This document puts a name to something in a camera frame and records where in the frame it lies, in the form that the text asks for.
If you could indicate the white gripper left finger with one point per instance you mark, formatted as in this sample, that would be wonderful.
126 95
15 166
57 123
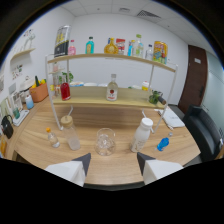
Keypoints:
71 171

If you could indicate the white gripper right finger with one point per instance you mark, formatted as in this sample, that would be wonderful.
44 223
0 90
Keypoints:
156 170

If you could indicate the blue liquid bottle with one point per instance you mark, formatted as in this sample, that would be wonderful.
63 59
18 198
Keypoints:
163 144

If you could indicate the white milk bottle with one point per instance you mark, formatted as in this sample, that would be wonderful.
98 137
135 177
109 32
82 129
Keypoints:
140 136

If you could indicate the clear bottle with orange cap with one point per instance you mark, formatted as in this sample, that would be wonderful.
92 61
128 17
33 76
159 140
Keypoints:
53 139

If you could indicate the green cup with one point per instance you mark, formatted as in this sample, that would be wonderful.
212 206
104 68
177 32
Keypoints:
16 113

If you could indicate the light blue cup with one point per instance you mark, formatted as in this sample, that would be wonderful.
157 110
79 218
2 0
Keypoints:
29 102

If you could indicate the clear glass with ice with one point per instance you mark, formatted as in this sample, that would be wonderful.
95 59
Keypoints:
105 143

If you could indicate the white notebook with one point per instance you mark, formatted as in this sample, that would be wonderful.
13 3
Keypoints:
173 118

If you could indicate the black chair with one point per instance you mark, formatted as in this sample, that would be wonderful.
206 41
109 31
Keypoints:
203 131

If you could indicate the green plant jar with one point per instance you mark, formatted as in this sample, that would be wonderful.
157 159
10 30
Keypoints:
155 97

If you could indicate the white tray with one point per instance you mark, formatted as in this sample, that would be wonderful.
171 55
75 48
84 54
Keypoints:
21 118

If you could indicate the white and wood shelf rack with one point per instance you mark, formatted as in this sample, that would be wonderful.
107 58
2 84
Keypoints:
100 101

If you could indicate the black kettle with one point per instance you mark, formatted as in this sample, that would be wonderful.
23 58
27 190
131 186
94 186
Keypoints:
7 128

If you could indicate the red liquid glass bottle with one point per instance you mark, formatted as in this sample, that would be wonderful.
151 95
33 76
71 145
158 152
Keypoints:
65 91

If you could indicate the orange storage basket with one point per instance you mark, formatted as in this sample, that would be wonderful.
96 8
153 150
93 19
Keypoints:
39 93

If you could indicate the clear bottle with red label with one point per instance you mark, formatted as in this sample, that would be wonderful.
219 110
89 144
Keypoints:
112 91

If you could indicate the green leafy plant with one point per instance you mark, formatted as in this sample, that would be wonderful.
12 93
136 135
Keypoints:
68 77

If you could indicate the brown door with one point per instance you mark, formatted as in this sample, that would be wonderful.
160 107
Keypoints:
193 78

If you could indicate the small clear bottle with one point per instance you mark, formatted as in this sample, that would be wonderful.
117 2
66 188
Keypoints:
149 53

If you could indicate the yellow snack bag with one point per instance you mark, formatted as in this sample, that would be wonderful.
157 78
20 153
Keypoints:
160 52

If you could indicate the small pink bottle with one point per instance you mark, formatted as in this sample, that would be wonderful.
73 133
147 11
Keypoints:
71 49

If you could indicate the clear bottle with green cap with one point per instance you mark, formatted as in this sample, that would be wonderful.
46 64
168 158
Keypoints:
138 48

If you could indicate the small light blue bottle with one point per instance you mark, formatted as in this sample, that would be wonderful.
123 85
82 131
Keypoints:
131 49

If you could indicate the teal bottle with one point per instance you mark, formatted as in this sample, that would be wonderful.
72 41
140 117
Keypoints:
89 47

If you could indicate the red packet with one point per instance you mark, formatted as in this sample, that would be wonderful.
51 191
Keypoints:
121 46

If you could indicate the amber round bottle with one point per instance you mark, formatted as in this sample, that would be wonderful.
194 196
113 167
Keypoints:
111 48

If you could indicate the ceiling air vent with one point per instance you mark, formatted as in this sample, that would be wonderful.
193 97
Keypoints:
148 13

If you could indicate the wooden wall shelf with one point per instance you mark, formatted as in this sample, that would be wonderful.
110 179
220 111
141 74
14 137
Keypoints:
22 53

